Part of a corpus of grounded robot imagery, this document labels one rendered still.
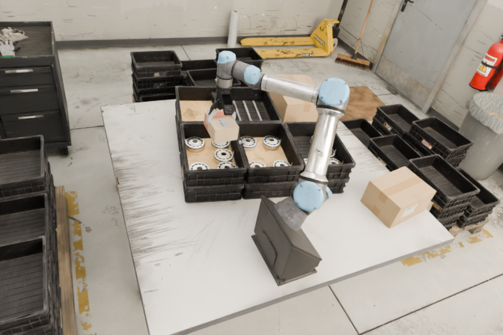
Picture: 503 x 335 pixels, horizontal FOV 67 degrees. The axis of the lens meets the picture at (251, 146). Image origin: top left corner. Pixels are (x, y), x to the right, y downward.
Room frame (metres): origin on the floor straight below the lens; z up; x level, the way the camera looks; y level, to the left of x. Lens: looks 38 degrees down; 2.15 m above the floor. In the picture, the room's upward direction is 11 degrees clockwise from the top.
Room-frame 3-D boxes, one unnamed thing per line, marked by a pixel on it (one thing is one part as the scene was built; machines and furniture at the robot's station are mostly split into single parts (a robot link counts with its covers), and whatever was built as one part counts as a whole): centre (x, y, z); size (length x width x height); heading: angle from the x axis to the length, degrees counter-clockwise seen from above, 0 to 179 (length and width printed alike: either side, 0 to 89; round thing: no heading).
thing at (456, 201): (2.09, -1.34, 0.37); 0.40 x 0.30 x 0.45; 30
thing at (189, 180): (1.53, 0.20, 0.87); 0.40 x 0.30 x 0.11; 19
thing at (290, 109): (2.37, -0.25, 0.80); 0.40 x 0.30 x 0.20; 20
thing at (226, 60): (1.52, 0.17, 1.39); 0.09 x 0.08 x 0.11; 70
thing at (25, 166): (1.50, 1.31, 0.37); 0.40 x 0.30 x 0.45; 30
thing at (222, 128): (1.50, 0.17, 1.08); 0.16 x 0.12 x 0.07; 30
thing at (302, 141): (1.73, -0.36, 0.87); 0.40 x 0.30 x 0.11; 19
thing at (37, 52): (2.34, 1.74, 0.45); 0.60 x 0.45 x 0.90; 30
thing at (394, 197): (1.57, -0.84, 0.78); 0.30 x 0.22 x 0.16; 129
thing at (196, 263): (1.71, -0.07, 0.35); 1.60 x 1.60 x 0.70; 30
